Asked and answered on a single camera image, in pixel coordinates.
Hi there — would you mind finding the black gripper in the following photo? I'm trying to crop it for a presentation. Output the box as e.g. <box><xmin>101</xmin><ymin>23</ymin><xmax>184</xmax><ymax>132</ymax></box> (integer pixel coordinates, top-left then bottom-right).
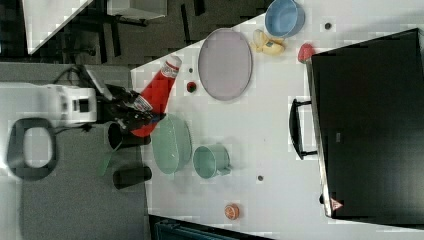
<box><xmin>96</xmin><ymin>84</ymin><xmax>157</xmax><ymax>131</ymax></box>

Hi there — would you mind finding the red ketchup bottle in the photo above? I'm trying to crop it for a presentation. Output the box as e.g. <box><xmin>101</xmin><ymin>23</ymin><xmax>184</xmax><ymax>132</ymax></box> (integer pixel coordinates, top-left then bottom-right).
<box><xmin>132</xmin><ymin>55</ymin><xmax>182</xmax><ymax>137</ymax></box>

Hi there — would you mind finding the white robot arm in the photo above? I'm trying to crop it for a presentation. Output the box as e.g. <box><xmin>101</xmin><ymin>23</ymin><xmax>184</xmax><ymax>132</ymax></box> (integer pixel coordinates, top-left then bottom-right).
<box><xmin>1</xmin><ymin>82</ymin><xmax>153</xmax><ymax>181</ymax></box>

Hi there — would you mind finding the silver black toaster oven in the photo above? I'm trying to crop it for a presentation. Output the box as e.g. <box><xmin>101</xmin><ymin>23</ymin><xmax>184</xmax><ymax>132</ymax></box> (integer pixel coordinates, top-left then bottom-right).
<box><xmin>303</xmin><ymin>28</ymin><xmax>424</xmax><ymax>229</ymax></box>

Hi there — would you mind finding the green slotted spatula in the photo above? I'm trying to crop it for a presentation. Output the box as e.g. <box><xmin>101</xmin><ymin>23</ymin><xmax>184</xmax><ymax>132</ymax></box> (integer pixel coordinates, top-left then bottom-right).
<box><xmin>97</xmin><ymin>143</ymin><xmax>121</xmax><ymax>176</ymax></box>

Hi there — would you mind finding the green perforated colander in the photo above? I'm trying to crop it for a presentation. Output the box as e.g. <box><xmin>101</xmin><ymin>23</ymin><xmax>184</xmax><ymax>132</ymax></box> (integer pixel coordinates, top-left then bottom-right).
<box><xmin>151</xmin><ymin>114</ymin><xmax>192</xmax><ymax>175</ymax></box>

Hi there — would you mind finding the red green toy strawberry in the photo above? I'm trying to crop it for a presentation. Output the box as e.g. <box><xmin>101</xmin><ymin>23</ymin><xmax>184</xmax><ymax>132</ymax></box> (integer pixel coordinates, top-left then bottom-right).
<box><xmin>186</xmin><ymin>82</ymin><xmax>197</xmax><ymax>93</ymax></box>

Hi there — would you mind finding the green mug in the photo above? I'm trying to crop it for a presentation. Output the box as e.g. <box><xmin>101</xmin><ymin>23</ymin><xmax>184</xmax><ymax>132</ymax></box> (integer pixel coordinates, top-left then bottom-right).
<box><xmin>193</xmin><ymin>144</ymin><xmax>231</xmax><ymax>179</ymax></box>

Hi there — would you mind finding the round lilac plate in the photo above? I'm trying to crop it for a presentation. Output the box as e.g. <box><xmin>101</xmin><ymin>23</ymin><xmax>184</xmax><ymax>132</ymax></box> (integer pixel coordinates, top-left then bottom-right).
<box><xmin>198</xmin><ymin>28</ymin><xmax>253</xmax><ymax>101</ymax></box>

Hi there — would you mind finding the orange slice toy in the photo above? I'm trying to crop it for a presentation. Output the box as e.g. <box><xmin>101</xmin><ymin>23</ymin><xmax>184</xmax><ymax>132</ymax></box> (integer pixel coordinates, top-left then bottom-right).
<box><xmin>224</xmin><ymin>203</ymin><xmax>240</xmax><ymax>220</ymax></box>

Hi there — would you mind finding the yellow toy banana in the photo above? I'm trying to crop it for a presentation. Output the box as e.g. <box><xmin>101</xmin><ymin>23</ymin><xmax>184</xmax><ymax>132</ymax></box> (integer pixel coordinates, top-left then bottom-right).
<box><xmin>250</xmin><ymin>29</ymin><xmax>285</xmax><ymax>56</ymax></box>

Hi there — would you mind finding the blue bowl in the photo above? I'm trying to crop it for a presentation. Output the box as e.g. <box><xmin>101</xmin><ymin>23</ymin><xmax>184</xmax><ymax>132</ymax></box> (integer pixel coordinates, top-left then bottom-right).
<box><xmin>265</xmin><ymin>0</ymin><xmax>305</xmax><ymax>38</ymax></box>

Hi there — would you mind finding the pink toy strawberry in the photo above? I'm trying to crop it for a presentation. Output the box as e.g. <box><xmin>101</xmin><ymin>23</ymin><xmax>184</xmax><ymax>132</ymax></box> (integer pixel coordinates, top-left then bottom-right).
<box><xmin>297</xmin><ymin>43</ymin><xmax>316</xmax><ymax>64</ymax></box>

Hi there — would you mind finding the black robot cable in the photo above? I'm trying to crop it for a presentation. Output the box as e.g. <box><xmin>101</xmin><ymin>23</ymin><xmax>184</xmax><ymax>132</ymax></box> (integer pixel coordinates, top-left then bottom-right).
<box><xmin>52</xmin><ymin>64</ymin><xmax>88</xmax><ymax>86</ymax></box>

